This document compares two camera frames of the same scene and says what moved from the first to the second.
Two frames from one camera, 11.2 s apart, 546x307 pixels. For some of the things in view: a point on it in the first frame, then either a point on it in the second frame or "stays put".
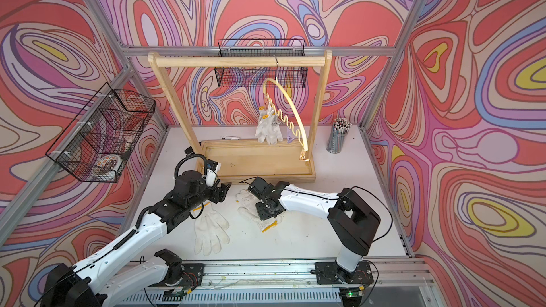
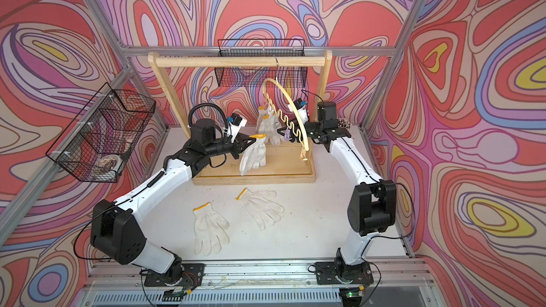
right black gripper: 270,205 → 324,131
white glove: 210,232 stays put
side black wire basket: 96,143 stays put
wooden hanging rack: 248,161 stays put
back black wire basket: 257,77 stays put
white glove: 271,128 stays put
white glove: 248,210 → 254,155
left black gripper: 219,193 → 242,140
